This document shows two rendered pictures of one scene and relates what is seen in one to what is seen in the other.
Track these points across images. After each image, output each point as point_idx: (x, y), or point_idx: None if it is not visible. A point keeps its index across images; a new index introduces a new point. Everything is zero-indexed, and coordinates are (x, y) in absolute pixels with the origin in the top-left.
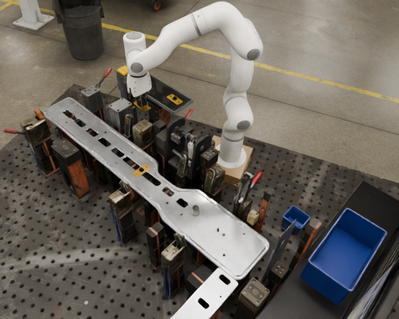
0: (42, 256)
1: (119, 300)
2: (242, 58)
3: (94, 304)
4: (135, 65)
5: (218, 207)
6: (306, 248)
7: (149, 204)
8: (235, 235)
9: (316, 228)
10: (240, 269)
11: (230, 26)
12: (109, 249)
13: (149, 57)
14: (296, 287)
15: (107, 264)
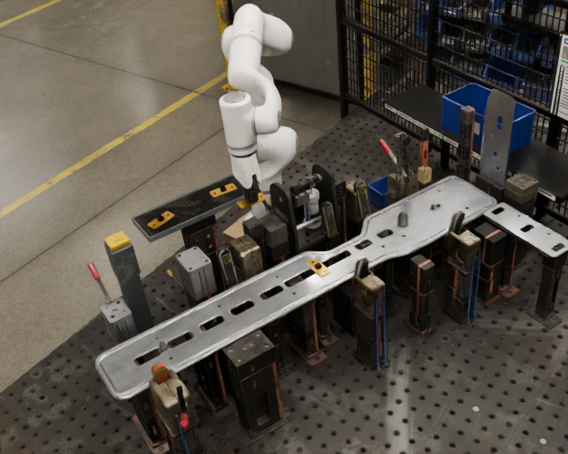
0: None
1: (473, 371)
2: (260, 67)
3: (478, 398)
4: (279, 115)
5: (398, 204)
6: (471, 143)
7: (352, 293)
8: (440, 196)
9: (473, 108)
10: (485, 198)
11: (266, 24)
12: (390, 380)
13: (279, 97)
14: (511, 161)
15: (416, 383)
